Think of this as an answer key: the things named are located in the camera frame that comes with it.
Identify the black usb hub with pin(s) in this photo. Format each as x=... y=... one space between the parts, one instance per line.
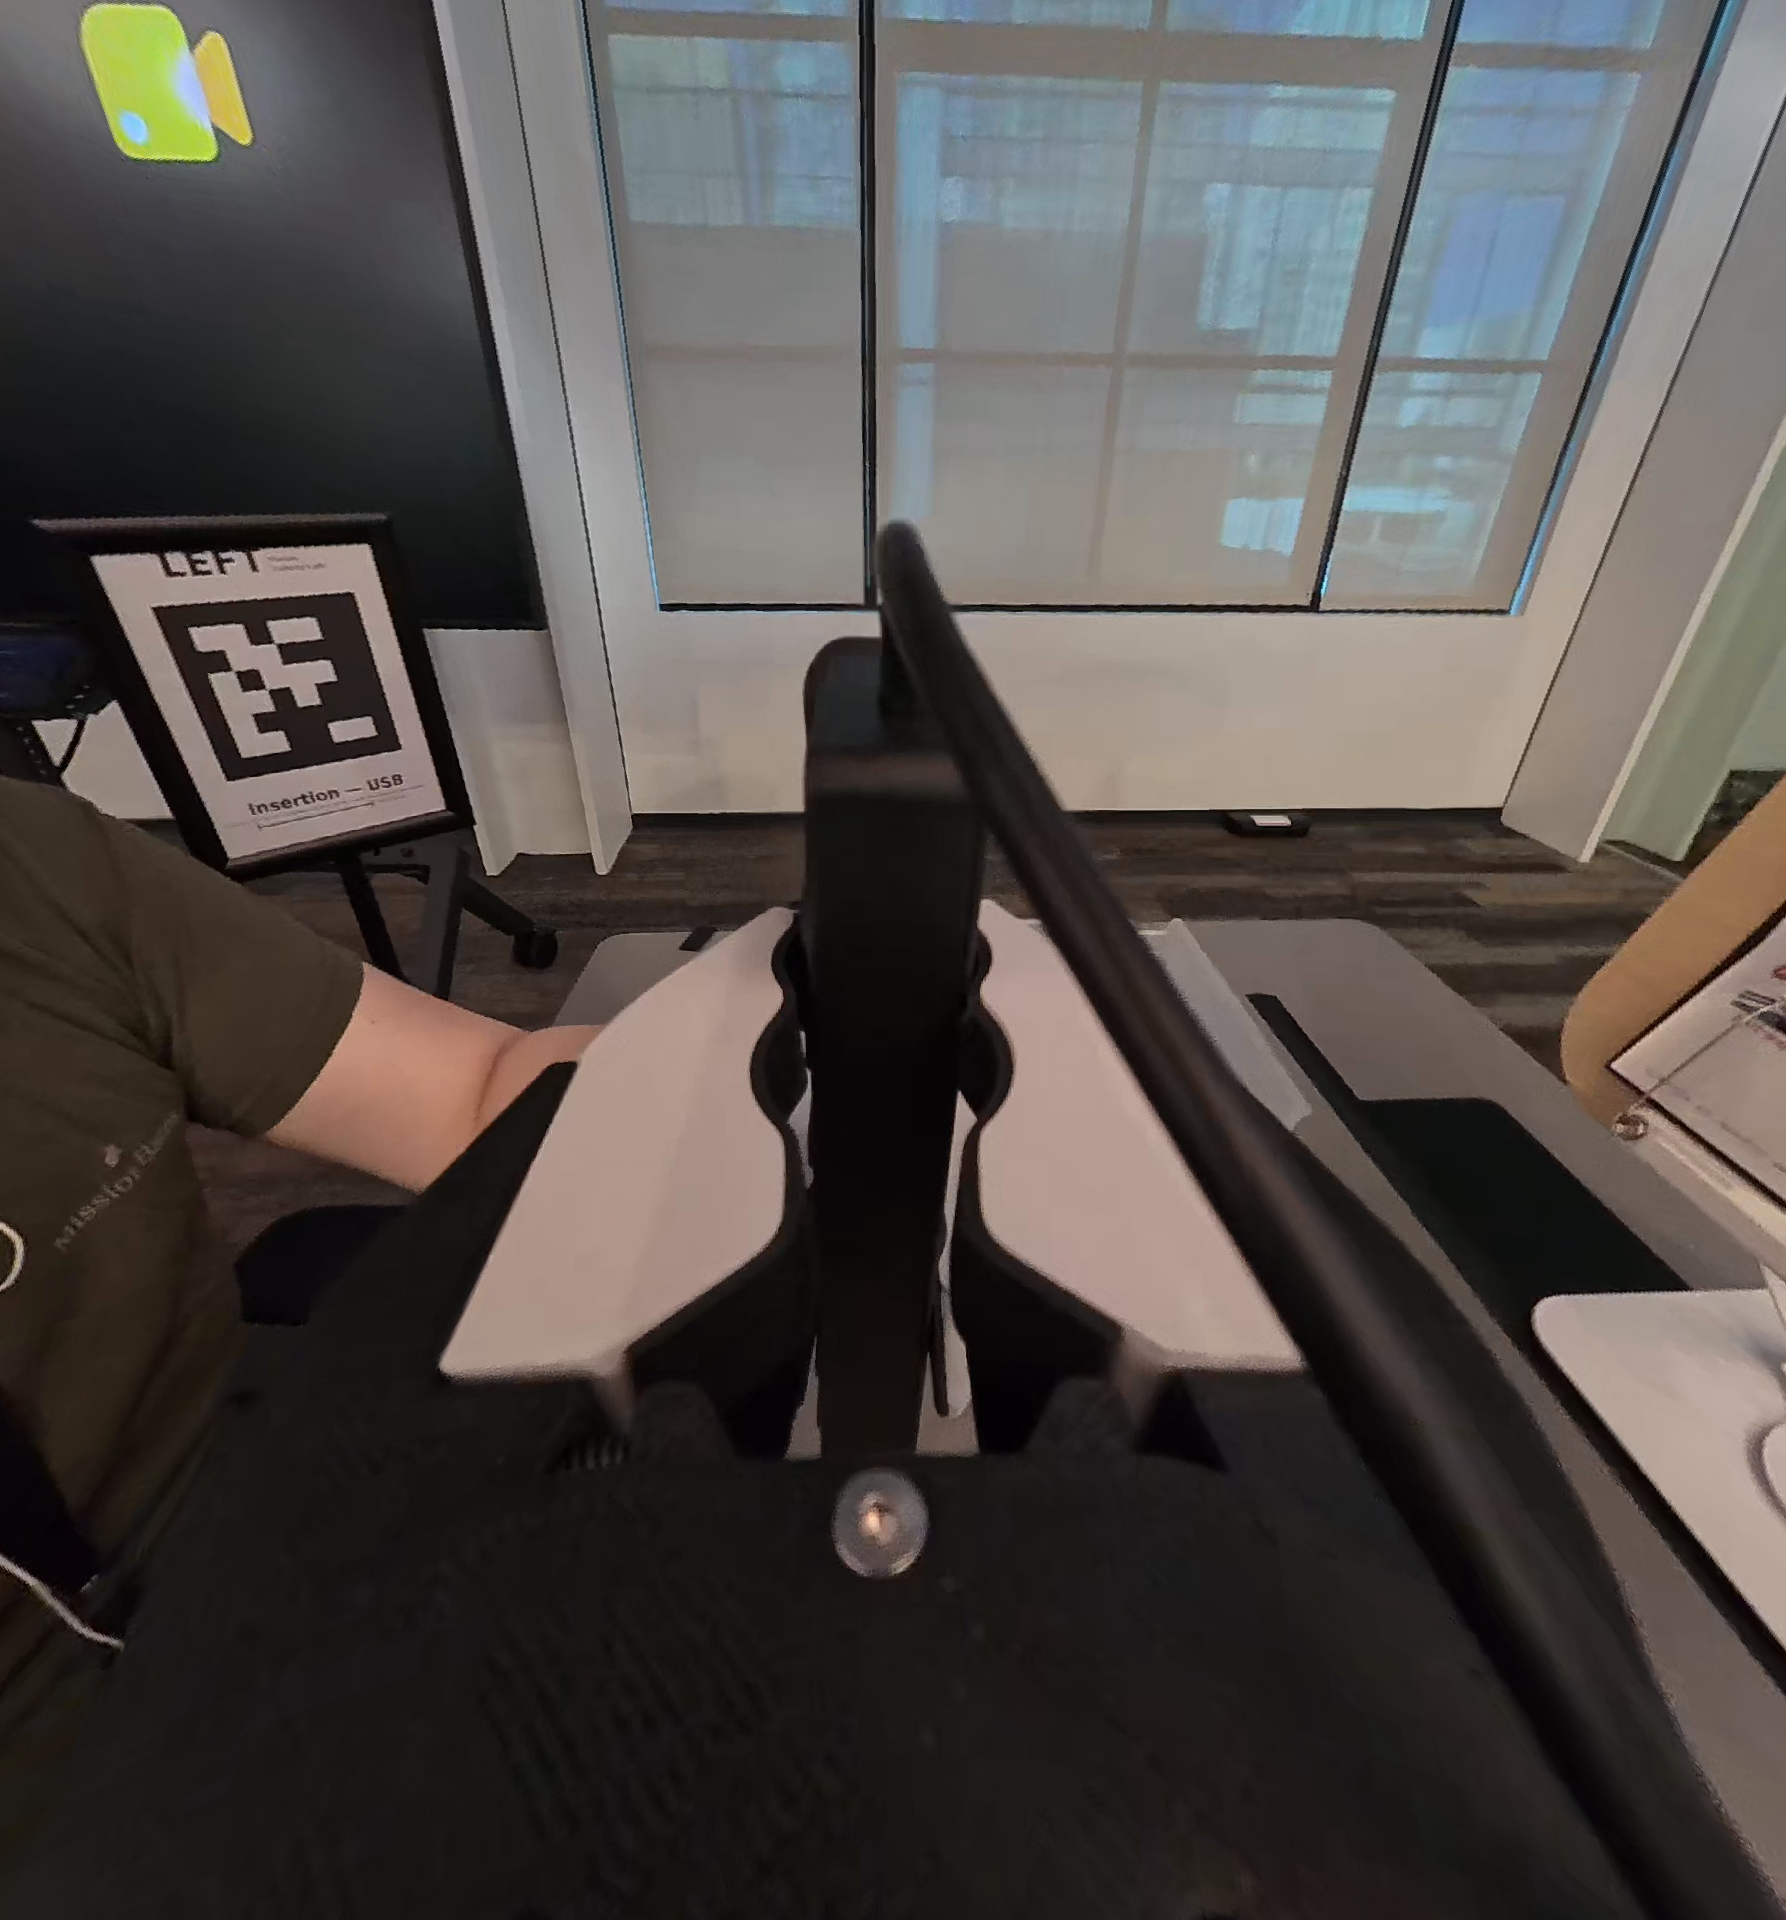
x=885 y=976

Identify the black office chair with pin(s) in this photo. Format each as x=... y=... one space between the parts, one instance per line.
x=315 y=1261

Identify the person in green shirt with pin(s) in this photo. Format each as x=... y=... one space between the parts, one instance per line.
x=83 y=1051

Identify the large gridded window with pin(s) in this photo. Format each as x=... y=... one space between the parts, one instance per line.
x=1133 y=302

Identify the small black floor device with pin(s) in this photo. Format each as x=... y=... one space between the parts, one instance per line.
x=1268 y=821

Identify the framed marker sign on stand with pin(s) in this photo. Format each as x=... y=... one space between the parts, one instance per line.
x=279 y=691

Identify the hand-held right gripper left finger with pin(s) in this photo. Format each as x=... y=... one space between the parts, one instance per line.
x=638 y=1201

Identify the small dark screen on stand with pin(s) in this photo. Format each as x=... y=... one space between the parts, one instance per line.
x=9 y=667

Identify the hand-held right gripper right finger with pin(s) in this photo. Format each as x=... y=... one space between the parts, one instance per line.
x=1073 y=1201

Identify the instruction sheet on stand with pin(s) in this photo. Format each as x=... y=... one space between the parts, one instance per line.
x=1659 y=930

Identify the person's left forearm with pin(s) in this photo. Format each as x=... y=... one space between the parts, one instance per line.
x=429 y=1081

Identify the white stand base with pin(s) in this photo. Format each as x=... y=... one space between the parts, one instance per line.
x=1659 y=1395

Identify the large black wall screen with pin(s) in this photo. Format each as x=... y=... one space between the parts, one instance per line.
x=234 y=375

